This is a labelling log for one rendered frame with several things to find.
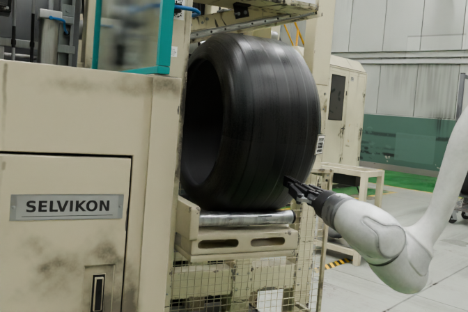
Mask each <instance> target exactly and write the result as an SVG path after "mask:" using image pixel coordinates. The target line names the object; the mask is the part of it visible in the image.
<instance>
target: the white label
mask: <svg viewBox="0 0 468 312"><path fill-rule="evenodd" d="M324 142H325V134H318V137H317V141H316V146H315V155H320V154H322V152H323V147H324Z"/></svg>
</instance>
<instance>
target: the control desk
mask: <svg viewBox="0 0 468 312"><path fill-rule="evenodd" d="M181 82H182V80H181V78H178V77H172V76H170V75H159V74H149V75H143V74H136V73H128V72H116V71H109V70H96V69H89V68H76V67H70V66H62V65H50V64H43V63H30V62H23V61H11V60H3V59H0V312H164V307H165V297H166V279H167V269H168V259H169V241H170V232H171V213H172V203H173V186H174V175H175V166H176V148H177V138H178V120H179V110H180V92H181Z"/></svg>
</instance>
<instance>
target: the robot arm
mask: <svg viewBox="0 0 468 312"><path fill-rule="evenodd" d="M467 172H468V105H467V107H466V108H465V110H464V111H463V112H462V114H461V116H460V117H459V119H458V121H457V123H456V124H455V127H454V128H453V131H452V133H451V136H450V139H449V140H448V144H447V147H446V151H445V153H444V158H443V160H442V165H441V168H440V170H439V175H438V177H437V182H436V184H435V188H434V191H433V194H432V198H431V200H430V204H429V206H428V209H427V210H426V212H425V214H424V215H423V216H422V218H420V220H419V221H417V222H416V223H415V224H414V225H412V226H408V227H403V226H401V225H400V223H399V222H398V221H397V220H396V219H395V218H394V217H393V216H392V215H390V214H389V213H388V212H386V211H384V210H383V209H381V208H379V207H377V206H375V205H373V204H370V203H367V202H365V201H358V200H357V199H355V198H352V197H350V196H348V195H347V194H344V193H343V194H338V193H336V192H334V191H332V190H325V189H322V188H319V187H316V186H315V185H312V184H309V185H306V184H305V183H301V182H300V181H298V180H296V179H294V178H292V177H291V176H289V175H285V176H284V179H283V186H284V187H287V188H288V189H289V190H288V193H289V194H290V195H291V196H292V197H293V198H294V199H295V200H296V204H298V205H299V204H301V203H303V202H305V203H307V205H310V206H311V207H312V208H313V209H314V210H315V213H316V214H317V215H318V216H319V217H320V218H321V219H322V220H323V221H324V223H325V224H326V225H327V226H328V227H330V228H332V229H334V230H335V231H336V232H337V233H339V234H341V236H342V238H343V239H344V240H345V241H346V242H347V243H348V244H349V245H350V246H351V247H352V248H353V249H354V250H355V251H356V252H357V253H358V254H360V255H361V256H362V257H363V258H364V259H365V261H366V262H367V263H368V265H369V267H370V268H371V269H372V271H373V272H374V273H375V274H376V276H377V277H378V278H379V279H380V280H381V281H382V282H384V283H385V284H386V285H388V286H389V287H390V288H392V289H393V290H395V291H397V292H399V293H402V294H407V295H411V294H415V293H418V292H420V291H421V290H423V289H424V288H425V286H426V284H427V282H428V277H429V271H428V269H429V264H430V261H431V260H432V259H433V254H432V248H433V246H434V244H435V242H436V241H437V239H438V238H439V236H440V235H441V234H442V232H443V230H444V229H445V227H446V225H447V223H448V222H449V219H450V218H451V215H452V213H453V210H454V207H455V204H456V202H457V199H458V197H459V194H460V190H461V189H462V185H463V182H464V181H465V177H466V174H467Z"/></svg>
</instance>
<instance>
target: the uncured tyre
mask: <svg viewBox="0 0 468 312"><path fill-rule="evenodd" d="M320 133H321V108H320V98H319V94H318V89H317V86H316V83H315V80H314V78H313V75H312V74H311V71H310V70H309V67H308V66H307V64H306V62H305V60H304V59H303V57H302V56H301V54H300V53H299V52H298V51H297V50H296V49H295V48H293V47H291V46H290V45H288V44H286V43H284V42H282V41H280V40H275V39H270V38H261V37H257V36H248V35H243V34H239V33H219V34H215V35H213V36H211V37H209V38H208V39H207V40H206V41H205V42H203V43H202V44H201V45H199V46H198V47H197V48H196V49H195V50H194V52H193V53H192V55H191V56H190V57H189V60H188V69H187V87H186V98H185V116H184V124H183V129H182V153H181V163H180V182H181V184H182V187H183V189H184V190H185V192H186V193H187V195H188V196H189V197H190V198H191V199H192V200H193V201H194V202H195V203H196V204H197V206H199V207H200V208H201V209H203V210H205V211H229V210H278V209H280V208H282V207H284V206H285V205H287V204H288V203H289V202H291V201H292V200H293V197H292V196H291V195H290V194H289V193H288V190H289V189H288V188H287V187H284V186H283V179H284V176H291V177H292V178H294V179H296V180H298V181H300V182H301V183H305V182H306V180H307V179H308V177H309V175H310V173H311V170H312V168H313V165H314V163H315V159H316V156H317V155H315V146H316V141H317V137H318V134H320Z"/></svg>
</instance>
